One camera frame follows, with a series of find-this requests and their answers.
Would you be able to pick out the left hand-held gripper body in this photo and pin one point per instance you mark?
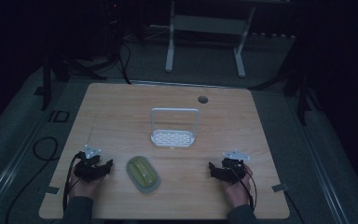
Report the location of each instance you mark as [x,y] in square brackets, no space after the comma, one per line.
[87,169]

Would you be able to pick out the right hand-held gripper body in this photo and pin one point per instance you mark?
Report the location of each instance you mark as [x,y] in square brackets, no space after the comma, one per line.
[231,171]

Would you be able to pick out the person's left hand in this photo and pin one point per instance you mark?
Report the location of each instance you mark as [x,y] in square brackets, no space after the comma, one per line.
[82,186]

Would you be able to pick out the person's right hand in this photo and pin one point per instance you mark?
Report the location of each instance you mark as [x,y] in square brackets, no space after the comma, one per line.
[237,193]

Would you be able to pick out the grey tape piece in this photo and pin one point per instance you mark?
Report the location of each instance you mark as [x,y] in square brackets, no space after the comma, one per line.
[280,187]
[52,190]

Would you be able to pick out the black tripod stand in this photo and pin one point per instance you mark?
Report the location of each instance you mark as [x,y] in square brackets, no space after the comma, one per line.
[301,99]
[46,84]

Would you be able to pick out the white metal stand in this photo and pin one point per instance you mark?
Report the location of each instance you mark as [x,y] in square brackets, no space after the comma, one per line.
[205,25]

